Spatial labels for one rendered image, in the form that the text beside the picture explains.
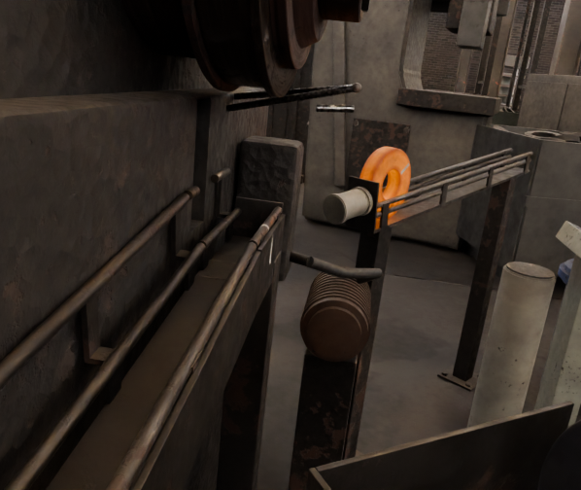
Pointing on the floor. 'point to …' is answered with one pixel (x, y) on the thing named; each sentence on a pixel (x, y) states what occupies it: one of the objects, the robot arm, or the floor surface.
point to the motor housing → (327, 370)
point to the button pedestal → (578, 319)
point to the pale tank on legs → (517, 52)
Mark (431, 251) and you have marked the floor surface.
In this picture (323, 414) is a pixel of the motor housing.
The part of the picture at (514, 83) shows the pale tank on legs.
